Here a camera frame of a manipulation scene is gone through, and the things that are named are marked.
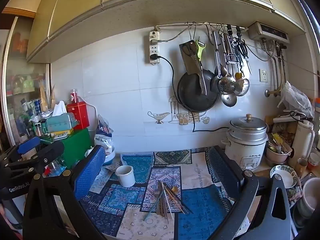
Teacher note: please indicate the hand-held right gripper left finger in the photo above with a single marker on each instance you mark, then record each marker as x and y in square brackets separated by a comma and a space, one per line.
[91, 170]

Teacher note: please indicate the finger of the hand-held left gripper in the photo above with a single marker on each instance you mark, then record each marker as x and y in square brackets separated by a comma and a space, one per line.
[51, 152]
[28, 146]

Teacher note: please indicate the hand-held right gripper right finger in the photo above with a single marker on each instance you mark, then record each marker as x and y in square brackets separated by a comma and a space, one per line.
[222, 171]

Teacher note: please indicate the white cup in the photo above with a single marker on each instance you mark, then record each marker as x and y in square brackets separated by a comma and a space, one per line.
[126, 177]

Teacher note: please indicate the golden spoon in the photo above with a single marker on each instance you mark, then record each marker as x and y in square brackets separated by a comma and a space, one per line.
[175, 189]

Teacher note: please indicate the pile of chopsticks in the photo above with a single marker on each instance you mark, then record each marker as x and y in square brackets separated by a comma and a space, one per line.
[163, 200]

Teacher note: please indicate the white rice cooker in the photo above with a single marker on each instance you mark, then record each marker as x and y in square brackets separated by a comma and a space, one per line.
[241, 155]

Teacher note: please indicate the green box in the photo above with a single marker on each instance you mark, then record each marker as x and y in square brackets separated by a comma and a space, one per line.
[75, 142]

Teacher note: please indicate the white printed bag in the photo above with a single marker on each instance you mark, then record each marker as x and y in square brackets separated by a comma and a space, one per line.
[103, 142]

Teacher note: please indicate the teal tissue box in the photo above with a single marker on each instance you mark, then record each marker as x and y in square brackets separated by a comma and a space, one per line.
[61, 123]

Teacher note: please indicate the patterned patchwork mat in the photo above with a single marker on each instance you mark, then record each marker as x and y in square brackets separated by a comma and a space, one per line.
[200, 205]

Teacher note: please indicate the red tin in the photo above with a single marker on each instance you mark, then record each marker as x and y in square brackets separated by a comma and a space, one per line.
[78, 115]

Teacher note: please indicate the steel pot lid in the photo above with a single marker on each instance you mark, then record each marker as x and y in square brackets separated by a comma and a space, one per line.
[247, 126]

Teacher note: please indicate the pink bowl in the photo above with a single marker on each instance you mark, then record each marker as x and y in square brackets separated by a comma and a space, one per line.
[277, 158]

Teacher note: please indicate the floral rim bowl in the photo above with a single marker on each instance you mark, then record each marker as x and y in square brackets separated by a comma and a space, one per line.
[282, 176]

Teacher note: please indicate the red bottle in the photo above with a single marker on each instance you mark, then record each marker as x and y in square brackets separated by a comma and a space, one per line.
[73, 96]

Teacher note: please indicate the glass door cabinet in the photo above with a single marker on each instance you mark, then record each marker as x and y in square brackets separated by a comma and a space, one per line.
[25, 80]

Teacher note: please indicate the steel ladle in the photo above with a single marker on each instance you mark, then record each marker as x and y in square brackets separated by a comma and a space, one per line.
[228, 100]

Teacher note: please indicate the black wok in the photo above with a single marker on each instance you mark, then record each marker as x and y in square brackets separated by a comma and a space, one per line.
[191, 95]

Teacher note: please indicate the white thermos jug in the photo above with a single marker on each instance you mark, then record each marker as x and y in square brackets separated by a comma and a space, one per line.
[302, 142]

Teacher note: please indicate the steel skimmer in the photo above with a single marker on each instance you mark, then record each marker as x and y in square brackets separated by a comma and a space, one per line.
[226, 83]

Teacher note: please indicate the white bucket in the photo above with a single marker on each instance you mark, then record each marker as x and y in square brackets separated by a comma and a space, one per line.
[310, 195]

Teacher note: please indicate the clear plastic bag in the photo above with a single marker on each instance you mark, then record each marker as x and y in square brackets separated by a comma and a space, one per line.
[297, 100]

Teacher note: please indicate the green peeler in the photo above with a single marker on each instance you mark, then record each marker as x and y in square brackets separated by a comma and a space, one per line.
[200, 50]

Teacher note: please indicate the black kitchen shears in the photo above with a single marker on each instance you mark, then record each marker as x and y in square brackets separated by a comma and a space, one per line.
[242, 47]

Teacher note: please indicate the white power strip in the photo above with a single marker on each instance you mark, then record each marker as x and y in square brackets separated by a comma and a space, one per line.
[154, 48]

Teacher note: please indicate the white water heater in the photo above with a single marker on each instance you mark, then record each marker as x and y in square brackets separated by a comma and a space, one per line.
[267, 32]

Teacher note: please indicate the white wall socket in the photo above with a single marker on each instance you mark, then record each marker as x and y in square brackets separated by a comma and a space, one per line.
[263, 75]

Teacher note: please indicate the metal hanging rail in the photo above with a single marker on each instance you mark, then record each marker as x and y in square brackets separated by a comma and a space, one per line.
[175, 25]

